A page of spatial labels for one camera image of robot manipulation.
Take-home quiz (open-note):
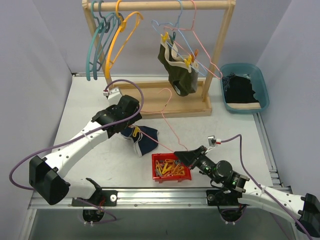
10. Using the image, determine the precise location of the yellow clip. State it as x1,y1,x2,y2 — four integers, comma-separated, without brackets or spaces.
183,55,192,68
160,32,170,43
132,126,141,138

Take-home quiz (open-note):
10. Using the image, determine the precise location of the grey underwear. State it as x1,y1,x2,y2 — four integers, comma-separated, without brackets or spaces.
169,42,199,97

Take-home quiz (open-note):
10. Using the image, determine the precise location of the black underwear in basin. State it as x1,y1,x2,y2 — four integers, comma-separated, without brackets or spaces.
221,72,261,110

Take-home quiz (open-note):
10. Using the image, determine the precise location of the aluminium rail base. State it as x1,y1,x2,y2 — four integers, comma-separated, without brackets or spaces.
27,185,297,210

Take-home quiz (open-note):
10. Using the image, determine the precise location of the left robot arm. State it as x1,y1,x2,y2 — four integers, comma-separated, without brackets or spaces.
29,95,142,206

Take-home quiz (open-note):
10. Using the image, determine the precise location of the dark olive underwear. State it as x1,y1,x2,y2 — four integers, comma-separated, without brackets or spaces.
157,40,199,97

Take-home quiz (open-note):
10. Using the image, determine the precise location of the blue-grey plastic hanger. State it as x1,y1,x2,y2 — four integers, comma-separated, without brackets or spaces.
91,0,124,80

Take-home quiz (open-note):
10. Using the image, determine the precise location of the teal plastic hanger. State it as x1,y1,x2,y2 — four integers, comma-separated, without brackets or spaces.
82,0,108,81

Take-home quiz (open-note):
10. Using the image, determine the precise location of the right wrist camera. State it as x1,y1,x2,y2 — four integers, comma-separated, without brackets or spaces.
207,135,222,151

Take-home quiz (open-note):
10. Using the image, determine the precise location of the teal clip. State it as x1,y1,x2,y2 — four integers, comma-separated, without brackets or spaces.
169,32,176,43

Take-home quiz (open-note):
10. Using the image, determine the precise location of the red plastic bin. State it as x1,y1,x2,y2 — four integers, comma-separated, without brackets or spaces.
151,153,192,183

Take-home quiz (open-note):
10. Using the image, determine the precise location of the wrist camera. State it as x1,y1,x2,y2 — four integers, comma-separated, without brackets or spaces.
207,135,222,151
102,87,123,101

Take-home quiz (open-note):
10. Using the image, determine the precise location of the pink wire hanger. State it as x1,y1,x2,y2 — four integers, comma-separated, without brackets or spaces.
138,88,190,154
172,0,223,80

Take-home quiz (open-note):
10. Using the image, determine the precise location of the orange plastic hanger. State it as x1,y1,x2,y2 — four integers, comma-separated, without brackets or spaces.
104,0,144,79

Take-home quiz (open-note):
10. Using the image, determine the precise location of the navy blue underwear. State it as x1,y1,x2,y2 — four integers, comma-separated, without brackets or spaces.
120,126,159,157

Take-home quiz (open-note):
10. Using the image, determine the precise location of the light blue wire hanger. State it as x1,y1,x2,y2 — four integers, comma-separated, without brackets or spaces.
151,0,215,77

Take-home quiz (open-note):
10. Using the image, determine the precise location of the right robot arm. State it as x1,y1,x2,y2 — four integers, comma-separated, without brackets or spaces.
174,146,320,238

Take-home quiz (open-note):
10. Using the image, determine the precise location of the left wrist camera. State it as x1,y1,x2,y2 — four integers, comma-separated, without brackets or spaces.
102,87,123,101

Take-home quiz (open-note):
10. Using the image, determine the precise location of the wooden hanger rack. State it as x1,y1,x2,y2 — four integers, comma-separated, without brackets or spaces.
81,0,237,121

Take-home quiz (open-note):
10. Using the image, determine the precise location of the pile of coloured clips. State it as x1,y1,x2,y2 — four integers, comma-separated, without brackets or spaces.
154,158,186,177

